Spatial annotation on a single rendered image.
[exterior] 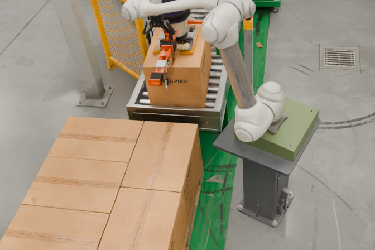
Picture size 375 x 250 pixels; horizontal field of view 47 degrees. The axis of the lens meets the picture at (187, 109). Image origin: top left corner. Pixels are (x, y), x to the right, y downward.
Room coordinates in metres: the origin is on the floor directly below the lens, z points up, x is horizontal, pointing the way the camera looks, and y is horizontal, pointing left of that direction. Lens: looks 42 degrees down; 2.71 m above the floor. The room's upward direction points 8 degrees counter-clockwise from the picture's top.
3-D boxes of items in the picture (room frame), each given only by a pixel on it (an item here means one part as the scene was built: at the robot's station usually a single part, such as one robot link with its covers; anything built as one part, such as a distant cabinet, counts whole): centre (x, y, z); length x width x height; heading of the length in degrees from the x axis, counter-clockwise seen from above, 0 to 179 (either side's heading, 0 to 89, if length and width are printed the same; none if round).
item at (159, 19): (2.28, 0.11, 1.38); 0.08 x 0.07 x 0.09; 74
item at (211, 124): (2.35, 0.11, 0.48); 0.70 x 0.03 x 0.15; 74
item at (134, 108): (2.35, 0.11, 0.58); 0.70 x 0.03 x 0.06; 74
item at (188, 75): (2.67, 0.01, 0.75); 0.60 x 0.40 x 0.40; 167
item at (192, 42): (2.66, -0.09, 0.98); 0.34 x 0.10 x 0.05; 165
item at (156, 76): (2.10, 0.16, 1.08); 0.08 x 0.07 x 0.05; 165
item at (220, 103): (3.39, -0.53, 0.50); 2.31 x 0.05 x 0.19; 164
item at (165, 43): (2.44, 0.07, 1.08); 0.10 x 0.08 x 0.06; 75
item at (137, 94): (3.57, 0.09, 0.50); 2.31 x 0.05 x 0.19; 164
